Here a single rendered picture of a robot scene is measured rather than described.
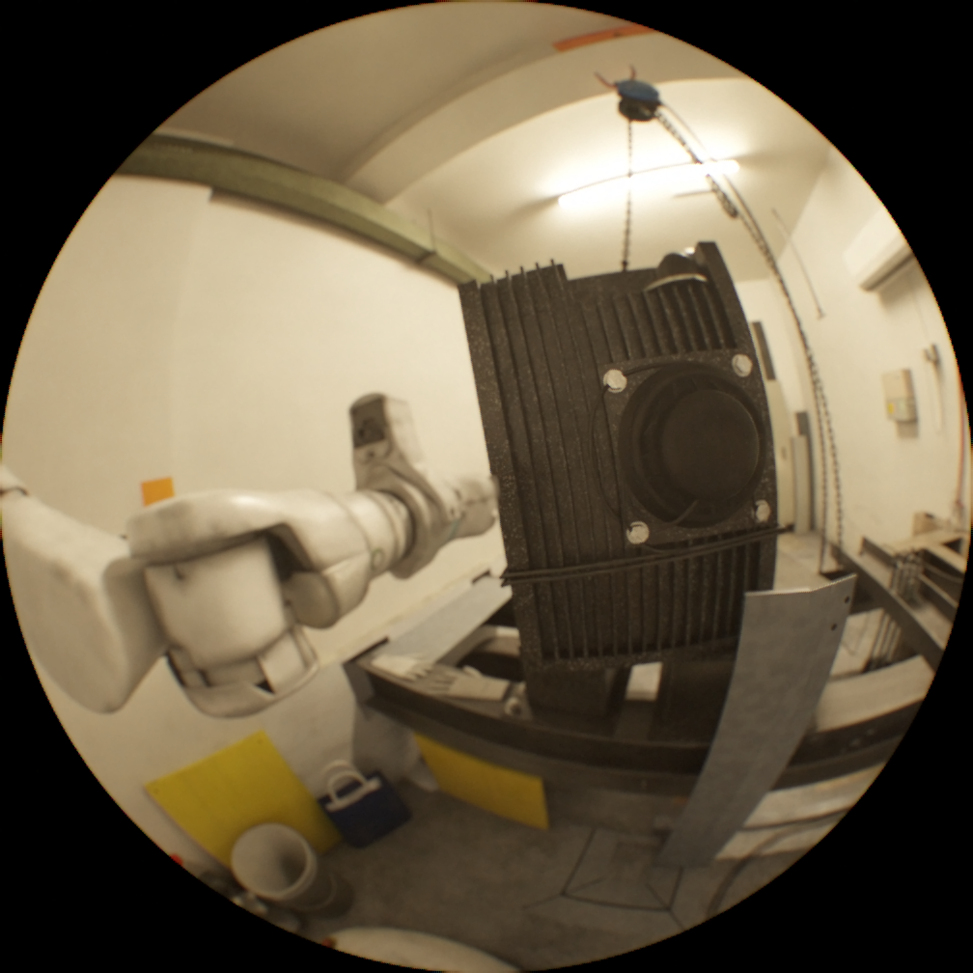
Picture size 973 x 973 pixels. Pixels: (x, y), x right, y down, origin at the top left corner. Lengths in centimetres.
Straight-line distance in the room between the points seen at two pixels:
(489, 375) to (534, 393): 8
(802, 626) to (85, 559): 62
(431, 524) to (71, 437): 99
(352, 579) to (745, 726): 61
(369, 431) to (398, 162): 161
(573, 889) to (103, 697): 125
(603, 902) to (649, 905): 14
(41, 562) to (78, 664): 4
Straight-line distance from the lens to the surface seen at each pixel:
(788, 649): 54
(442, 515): 22
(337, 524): 15
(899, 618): 126
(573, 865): 132
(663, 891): 131
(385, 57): 167
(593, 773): 102
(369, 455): 23
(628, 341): 54
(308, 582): 15
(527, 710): 86
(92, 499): 101
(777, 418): 385
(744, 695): 59
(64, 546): 17
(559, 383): 54
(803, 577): 92
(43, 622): 17
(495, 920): 131
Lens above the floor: 128
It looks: 4 degrees down
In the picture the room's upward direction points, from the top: 10 degrees counter-clockwise
